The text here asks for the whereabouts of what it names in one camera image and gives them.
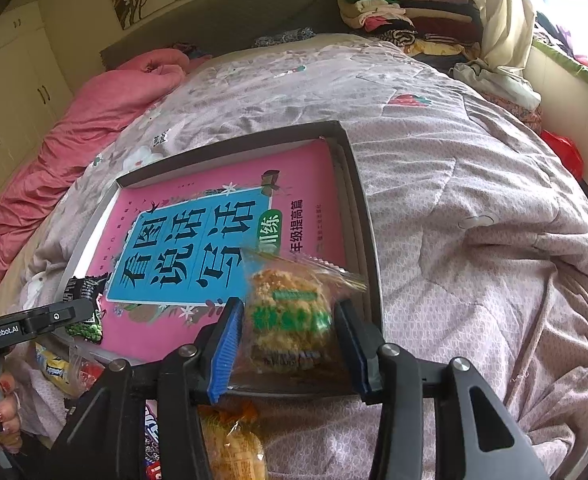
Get pink Chinese workbook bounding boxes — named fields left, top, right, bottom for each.
left=88, top=140, right=346, bottom=362

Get dark grey headboard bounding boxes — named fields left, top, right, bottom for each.
left=100, top=0, right=348, bottom=70

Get Snickers chocolate bar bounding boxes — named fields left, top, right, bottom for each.
left=144, top=404, right=161, bottom=480

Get red plastic bag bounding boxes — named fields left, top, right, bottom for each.
left=540, top=130, right=585, bottom=181

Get yellow blue snack packet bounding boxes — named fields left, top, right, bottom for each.
left=34, top=342, right=105, bottom=399

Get cream curtain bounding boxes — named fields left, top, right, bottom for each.
left=473, top=0, right=536, bottom=72

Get pink quilt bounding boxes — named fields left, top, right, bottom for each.
left=0, top=48, right=209, bottom=284

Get green black small snack packet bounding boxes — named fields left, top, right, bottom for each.
left=62, top=273, right=109, bottom=344

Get meat floss cake snack packet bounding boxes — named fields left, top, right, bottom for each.
left=232, top=247, right=367, bottom=398

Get folded clothes pile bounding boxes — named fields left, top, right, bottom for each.
left=337, top=0, right=483, bottom=63

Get left hand red nails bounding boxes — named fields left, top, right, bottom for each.
left=0, top=372, right=22, bottom=454

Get grey shallow cardboard box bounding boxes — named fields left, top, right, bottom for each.
left=57, top=122, right=382, bottom=362

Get cream wardrobe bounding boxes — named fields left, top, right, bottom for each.
left=0, top=2, right=71, bottom=193

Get orange bread roll snack packet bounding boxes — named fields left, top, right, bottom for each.
left=198, top=400, right=268, bottom=480

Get lilac floral duvet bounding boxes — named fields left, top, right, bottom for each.
left=7, top=36, right=588, bottom=479

